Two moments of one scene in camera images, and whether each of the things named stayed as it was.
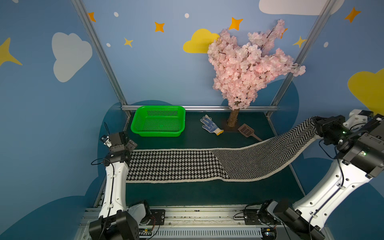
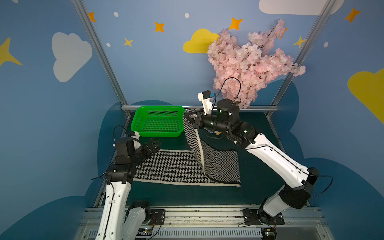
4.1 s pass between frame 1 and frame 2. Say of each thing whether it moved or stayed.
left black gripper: moved
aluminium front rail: stayed
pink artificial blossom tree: stayed
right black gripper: moved
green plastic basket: stayed
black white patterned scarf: moved
